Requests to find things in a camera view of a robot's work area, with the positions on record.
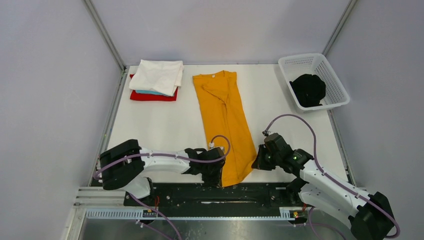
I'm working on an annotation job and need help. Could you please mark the yellow t shirt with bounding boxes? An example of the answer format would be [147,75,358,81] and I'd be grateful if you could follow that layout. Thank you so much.
[192,70,257,187]

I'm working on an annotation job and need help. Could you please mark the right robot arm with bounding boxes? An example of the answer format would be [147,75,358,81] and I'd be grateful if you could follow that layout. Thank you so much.
[252,131,396,240]

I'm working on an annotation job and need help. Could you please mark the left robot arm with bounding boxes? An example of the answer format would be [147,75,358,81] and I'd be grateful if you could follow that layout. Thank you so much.
[93,139,229,206]

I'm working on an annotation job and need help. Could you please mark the black t shirt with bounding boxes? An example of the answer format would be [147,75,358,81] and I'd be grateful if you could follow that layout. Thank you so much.
[289,74,327,108]

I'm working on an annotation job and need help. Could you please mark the white plastic basket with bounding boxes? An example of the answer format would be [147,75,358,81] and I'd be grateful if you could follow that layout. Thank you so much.
[278,53,350,113]

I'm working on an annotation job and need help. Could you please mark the blue folded t shirt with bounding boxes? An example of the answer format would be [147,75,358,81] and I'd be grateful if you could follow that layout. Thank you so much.
[135,90,167,96]

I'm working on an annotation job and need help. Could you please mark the white folded t shirt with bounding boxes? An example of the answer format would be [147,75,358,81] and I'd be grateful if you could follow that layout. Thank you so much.
[129,59,184,97]

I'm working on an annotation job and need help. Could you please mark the red folded t shirt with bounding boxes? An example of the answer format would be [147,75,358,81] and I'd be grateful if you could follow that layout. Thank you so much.
[129,88,179,102]

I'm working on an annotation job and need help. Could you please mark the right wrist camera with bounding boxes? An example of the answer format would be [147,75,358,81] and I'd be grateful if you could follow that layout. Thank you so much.
[262,130,274,137]

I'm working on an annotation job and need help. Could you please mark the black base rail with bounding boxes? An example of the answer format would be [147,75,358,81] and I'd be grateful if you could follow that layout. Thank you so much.
[141,182,304,218]

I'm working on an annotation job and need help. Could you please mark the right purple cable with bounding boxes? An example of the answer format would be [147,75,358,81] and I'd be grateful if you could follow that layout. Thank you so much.
[262,113,402,240]

